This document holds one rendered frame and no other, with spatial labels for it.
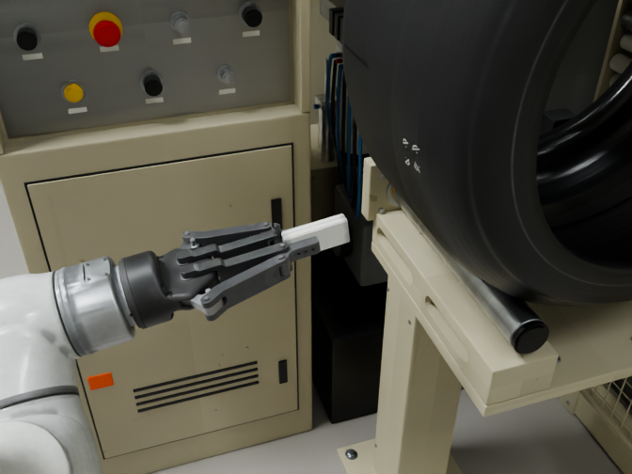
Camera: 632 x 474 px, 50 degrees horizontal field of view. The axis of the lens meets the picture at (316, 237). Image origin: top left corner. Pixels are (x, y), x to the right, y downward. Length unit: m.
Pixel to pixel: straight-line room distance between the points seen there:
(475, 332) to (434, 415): 0.65
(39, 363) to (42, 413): 0.05
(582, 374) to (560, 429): 1.03
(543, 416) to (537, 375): 1.11
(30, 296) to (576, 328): 0.68
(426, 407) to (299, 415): 0.43
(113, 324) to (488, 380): 0.42
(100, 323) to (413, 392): 0.84
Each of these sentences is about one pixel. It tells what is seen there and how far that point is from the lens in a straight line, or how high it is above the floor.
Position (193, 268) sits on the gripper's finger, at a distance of 0.68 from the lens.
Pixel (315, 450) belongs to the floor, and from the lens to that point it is 1.80.
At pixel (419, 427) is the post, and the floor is 0.28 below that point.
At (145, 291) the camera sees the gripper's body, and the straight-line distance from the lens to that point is 0.67.
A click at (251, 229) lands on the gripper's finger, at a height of 1.02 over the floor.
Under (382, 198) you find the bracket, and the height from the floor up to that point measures 0.89.
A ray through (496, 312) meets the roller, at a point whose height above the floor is 0.91.
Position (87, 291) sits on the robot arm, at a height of 1.02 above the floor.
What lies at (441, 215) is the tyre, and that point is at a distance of 0.66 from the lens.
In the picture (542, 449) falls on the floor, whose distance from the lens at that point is 1.89.
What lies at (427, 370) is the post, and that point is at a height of 0.45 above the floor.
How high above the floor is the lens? 1.43
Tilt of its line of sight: 35 degrees down
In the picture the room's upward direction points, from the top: straight up
